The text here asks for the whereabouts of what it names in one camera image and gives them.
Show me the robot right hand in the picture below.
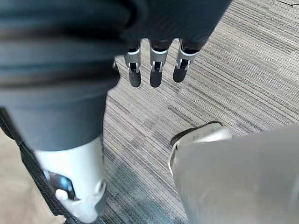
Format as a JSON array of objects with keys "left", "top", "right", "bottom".
[{"left": 0, "top": 0, "right": 232, "bottom": 224}]

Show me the silver robot right leg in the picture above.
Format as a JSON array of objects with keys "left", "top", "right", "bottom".
[{"left": 169, "top": 125, "right": 299, "bottom": 224}]

